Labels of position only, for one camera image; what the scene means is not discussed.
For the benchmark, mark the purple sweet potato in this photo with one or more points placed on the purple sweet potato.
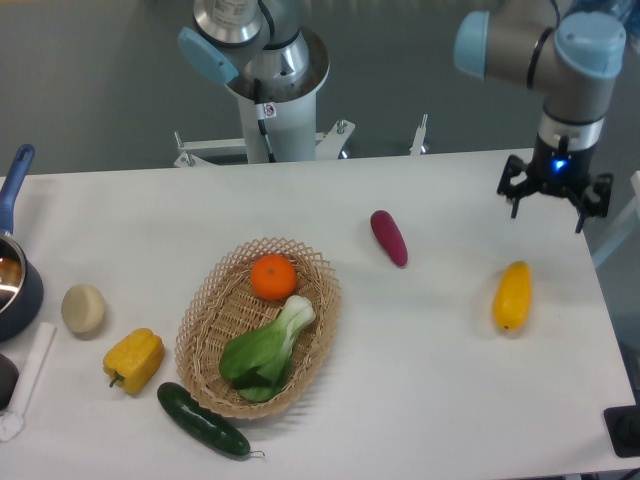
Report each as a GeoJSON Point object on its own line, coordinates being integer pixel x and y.
{"type": "Point", "coordinates": [389, 237]}

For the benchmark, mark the black device at table corner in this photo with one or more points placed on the black device at table corner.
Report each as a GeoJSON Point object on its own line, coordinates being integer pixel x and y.
{"type": "Point", "coordinates": [623, 427]}

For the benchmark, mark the clear plastic container blue contents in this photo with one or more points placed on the clear plastic container blue contents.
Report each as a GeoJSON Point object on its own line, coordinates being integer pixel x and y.
{"type": "Point", "coordinates": [627, 12]}

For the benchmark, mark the white frame at right edge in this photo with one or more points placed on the white frame at right edge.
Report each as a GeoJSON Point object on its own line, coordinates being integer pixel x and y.
{"type": "Point", "coordinates": [620, 229]}

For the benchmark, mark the yellow mango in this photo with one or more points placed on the yellow mango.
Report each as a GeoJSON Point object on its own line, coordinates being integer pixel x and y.
{"type": "Point", "coordinates": [513, 298]}

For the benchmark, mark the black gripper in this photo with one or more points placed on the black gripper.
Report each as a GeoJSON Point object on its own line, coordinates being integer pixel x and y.
{"type": "Point", "coordinates": [559, 171]}

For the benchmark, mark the dark green cucumber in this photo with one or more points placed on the dark green cucumber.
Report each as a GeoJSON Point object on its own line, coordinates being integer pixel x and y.
{"type": "Point", "coordinates": [206, 427]}

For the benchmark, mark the woven wicker basket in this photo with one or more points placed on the woven wicker basket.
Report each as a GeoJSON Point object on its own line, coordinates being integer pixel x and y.
{"type": "Point", "coordinates": [225, 307]}

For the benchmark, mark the yellow bell pepper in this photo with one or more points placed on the yellow bell pepper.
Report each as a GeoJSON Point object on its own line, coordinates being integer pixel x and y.
{"type": "Point", "coordinates": [133, 361]}

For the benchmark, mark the orange fruit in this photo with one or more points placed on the orange fruit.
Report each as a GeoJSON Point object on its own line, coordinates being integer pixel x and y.
{"type": "Point", "coordinates": [273, 277]}

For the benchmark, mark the green bok choy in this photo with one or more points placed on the green bok choy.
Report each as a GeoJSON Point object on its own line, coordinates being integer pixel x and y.
{"type": "Point", "coordinates": [257, 363]}

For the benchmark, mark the blue saucepan with handle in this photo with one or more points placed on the blue saucepan with handle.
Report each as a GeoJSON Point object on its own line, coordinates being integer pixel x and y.
{"type": "Point", "coordinates": [22, 288]}

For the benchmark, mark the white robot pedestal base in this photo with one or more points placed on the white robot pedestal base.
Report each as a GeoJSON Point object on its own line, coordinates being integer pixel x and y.
{"type": "Point", "coordinates": [272, 132]}

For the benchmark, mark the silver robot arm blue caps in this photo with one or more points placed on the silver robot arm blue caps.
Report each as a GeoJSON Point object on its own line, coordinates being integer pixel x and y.
{"type": "Point", "coordinates": [274, 67]}

